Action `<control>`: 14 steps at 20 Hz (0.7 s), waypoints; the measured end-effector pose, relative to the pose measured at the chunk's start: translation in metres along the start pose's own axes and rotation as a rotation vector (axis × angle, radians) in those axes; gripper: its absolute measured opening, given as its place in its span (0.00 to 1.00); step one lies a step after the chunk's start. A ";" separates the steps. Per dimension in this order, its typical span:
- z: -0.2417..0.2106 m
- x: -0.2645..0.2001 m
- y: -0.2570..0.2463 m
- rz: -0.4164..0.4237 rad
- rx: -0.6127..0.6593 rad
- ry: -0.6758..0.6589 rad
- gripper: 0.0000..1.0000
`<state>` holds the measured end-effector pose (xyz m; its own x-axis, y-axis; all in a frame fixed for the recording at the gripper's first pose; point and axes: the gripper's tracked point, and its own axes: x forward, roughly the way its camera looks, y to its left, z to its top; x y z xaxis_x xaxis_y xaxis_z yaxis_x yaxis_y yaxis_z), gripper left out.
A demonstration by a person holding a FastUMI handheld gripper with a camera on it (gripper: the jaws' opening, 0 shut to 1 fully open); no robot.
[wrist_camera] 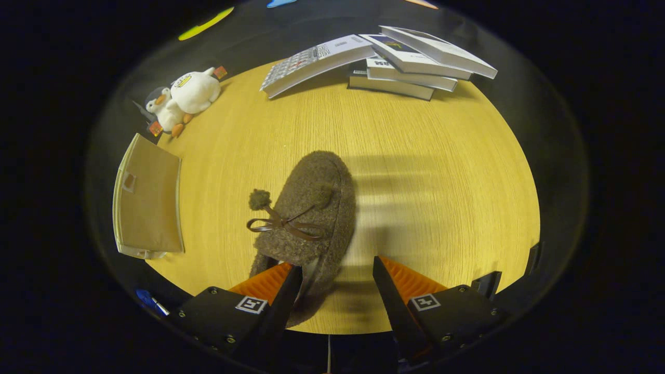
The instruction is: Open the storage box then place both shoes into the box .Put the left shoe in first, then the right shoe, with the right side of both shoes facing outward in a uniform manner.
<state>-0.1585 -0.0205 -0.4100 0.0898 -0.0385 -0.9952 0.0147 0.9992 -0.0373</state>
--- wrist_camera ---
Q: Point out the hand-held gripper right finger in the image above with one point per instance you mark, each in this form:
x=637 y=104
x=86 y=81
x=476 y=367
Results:
x=397 y=311

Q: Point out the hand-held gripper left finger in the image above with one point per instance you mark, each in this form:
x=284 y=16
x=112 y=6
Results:
x=283 y=311

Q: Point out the brown fuzzy shoe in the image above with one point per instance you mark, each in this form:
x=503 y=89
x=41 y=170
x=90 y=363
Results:
x=311 y=187

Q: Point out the beige fabric storage box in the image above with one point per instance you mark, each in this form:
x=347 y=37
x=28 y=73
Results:
x=150 y=208

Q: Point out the small blue object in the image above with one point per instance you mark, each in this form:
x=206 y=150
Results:
x=145 y=298

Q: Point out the grey penguin plush toy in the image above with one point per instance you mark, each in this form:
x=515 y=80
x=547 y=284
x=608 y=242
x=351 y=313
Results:
x=167 y=117

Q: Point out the white duck plush toy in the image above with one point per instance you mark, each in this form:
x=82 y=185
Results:
x=195 y=93

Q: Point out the grey patterned book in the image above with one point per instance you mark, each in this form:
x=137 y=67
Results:
x=311 y=65

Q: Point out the white book blue cover picture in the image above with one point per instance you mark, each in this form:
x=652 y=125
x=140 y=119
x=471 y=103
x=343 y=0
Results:
x=405 y=54

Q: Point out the thin white book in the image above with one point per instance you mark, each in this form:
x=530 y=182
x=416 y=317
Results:
x=447 y=52

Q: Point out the black backdrop cloth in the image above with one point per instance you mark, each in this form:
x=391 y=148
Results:
x=311 y=26

